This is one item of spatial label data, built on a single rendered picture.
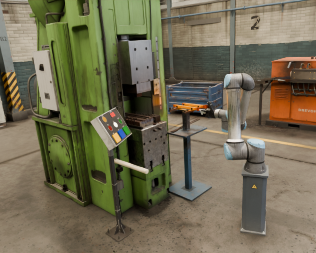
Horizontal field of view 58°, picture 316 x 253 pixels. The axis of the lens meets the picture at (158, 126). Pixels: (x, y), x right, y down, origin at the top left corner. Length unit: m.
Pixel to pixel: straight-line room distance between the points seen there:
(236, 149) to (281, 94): 3.54
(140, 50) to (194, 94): 3.99
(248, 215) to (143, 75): 1.64
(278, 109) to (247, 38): 4.88
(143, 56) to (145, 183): 1.30
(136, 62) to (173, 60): 9.35
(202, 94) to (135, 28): 3.85
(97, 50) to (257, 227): 2.14
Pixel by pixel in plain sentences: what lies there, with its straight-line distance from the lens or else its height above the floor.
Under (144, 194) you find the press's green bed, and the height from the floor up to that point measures 0.19.
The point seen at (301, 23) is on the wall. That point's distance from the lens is 9.95.
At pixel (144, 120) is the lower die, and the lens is 2.91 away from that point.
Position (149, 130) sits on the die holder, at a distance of 2.90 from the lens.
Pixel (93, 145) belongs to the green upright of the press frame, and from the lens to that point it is 3.15.
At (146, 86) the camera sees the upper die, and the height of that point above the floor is 1.32.
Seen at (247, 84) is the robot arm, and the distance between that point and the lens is 2.54.
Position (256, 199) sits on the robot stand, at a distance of 2.72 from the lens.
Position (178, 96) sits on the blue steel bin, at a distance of 6.89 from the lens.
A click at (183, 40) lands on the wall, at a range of 11.76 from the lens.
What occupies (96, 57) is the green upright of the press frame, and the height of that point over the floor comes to 1.64.
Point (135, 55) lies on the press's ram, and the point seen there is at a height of 1.63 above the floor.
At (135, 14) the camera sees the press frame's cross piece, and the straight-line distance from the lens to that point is 3.03.
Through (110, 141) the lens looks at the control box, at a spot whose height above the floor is 1.00.
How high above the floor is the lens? 1.74
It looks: 16 degrees down
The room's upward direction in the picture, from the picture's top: 4 degrees counter-clockwise
